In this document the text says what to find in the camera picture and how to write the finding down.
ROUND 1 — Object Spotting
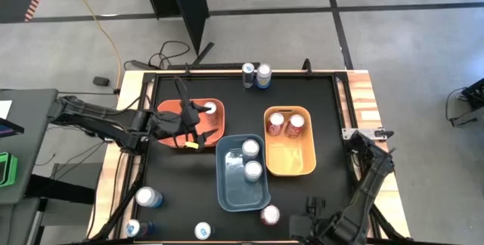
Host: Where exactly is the white paper sheet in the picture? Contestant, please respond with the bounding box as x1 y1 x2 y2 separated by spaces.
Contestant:
0 100 14 120

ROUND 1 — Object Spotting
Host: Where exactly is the yellow plastic bin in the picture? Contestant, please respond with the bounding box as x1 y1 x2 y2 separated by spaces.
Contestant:
263 105 318 177

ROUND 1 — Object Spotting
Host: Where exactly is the yellow floor cable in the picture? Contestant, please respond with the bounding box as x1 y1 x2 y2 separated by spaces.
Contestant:
61 0 123 91

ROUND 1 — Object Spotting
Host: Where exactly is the orange plastic bin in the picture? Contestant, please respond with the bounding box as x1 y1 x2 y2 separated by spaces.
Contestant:
157 98 226 150

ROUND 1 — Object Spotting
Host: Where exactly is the black floor cable with plug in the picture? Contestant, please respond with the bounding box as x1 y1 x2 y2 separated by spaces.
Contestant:
123 39 191 71

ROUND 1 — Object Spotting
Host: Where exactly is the black rig strut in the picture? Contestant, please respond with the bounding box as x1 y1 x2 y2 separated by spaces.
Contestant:
88 154 147 240
370 201 411 240

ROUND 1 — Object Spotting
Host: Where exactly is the silver metal bracket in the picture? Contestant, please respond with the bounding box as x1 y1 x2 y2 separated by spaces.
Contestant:
341 126 395 141

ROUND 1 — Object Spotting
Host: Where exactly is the green plastic frame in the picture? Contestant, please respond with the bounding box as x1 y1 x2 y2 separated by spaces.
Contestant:
0 151 19 189

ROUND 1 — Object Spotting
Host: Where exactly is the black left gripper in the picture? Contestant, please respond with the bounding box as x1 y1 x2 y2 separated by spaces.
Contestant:
147 100 220 150

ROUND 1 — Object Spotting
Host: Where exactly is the grey seat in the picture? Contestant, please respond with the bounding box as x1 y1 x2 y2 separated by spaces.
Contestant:
0 197 42 245

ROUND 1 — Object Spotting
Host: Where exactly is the white blue soda can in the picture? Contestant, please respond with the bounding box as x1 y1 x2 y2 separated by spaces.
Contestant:
241 138 261 162
135 186 164 209
244 160 264 184
256 63 273 90

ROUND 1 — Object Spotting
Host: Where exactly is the black bar behind table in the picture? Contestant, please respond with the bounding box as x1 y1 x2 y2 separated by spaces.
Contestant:
166 61 262 71

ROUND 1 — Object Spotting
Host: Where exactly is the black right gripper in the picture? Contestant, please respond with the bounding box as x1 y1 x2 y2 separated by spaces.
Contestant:
289 195 341 245

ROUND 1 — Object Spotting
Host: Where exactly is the grey desk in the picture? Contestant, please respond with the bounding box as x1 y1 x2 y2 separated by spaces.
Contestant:
0 88 60 205

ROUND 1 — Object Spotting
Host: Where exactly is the red cola can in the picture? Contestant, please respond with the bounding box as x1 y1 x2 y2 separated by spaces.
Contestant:
266 112 285 137
285 114 306 139
259 203 281 227

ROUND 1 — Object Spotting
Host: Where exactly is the blue silver energy drink can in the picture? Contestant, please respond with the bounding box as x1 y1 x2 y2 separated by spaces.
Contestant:
203 101 221 126
194 221 216 241
124 219 155 238
241 62 256 89

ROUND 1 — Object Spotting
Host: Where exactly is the black floor equipment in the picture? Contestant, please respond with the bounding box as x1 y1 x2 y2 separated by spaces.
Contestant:
445 77 484 128

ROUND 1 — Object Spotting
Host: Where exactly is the black standing panel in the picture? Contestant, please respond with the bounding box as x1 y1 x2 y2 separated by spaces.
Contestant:
139 0 215 64

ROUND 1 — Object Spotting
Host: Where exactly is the black desk foot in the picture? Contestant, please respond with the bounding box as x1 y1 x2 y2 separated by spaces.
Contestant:
24 174 96 206

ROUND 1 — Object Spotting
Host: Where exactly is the blue-grey plastic bin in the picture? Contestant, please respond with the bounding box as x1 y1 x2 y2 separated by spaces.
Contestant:
215 134 271 212

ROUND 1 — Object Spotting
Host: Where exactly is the dark tablet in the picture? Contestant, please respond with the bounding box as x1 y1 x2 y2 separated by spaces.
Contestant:
0 117 26 138

